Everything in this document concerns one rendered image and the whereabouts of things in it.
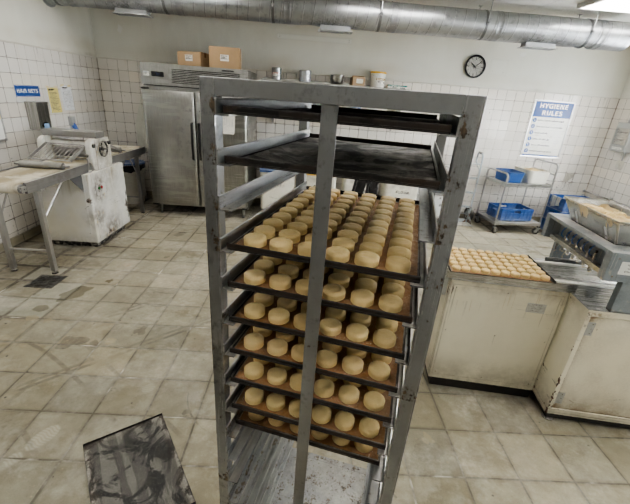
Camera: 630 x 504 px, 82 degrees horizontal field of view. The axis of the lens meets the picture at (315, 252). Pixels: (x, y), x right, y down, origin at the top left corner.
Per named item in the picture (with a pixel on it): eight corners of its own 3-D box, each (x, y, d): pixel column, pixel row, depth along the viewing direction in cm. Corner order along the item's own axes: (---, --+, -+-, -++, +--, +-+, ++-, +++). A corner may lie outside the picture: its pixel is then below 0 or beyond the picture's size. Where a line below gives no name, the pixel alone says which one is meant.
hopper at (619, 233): (602, 220, 241) (610, 200, 235) (666, 253, 190) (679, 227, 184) (556, 216, 243) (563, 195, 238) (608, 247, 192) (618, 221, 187)
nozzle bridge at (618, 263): (580, 262, 261) (598, 217, 248) (654, 317, 195) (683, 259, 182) (532, 257, 264) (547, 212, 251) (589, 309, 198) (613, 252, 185)
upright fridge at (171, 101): (255, 204, 633) (256, 73, 553) (246, 220, 550) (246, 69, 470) (174, 199, 629) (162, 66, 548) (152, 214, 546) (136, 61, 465)
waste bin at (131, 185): (154, 197, 628) (150, 158, 602) (141, 206, 579) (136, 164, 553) (122, 195, 626) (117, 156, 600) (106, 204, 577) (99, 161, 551)
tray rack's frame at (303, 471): (281, 458, 192) (298, 88, 122) (378, 488, 181) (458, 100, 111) (221, 609, 135) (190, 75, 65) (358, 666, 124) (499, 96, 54)
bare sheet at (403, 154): (309, 137, 124) (309, 133, 123) (430, 150, 116) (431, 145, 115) (224, 163, 70) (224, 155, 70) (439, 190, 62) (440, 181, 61)
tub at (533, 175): (529, 178, 602) (532, 166, 594) (548, 185, 562) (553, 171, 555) (509, 177, 596) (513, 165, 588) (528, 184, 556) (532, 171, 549)
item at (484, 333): (511, 367, 280) (548, 261, 245) (529, 400, 248) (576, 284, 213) (418, 354, 286) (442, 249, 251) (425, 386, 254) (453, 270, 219)
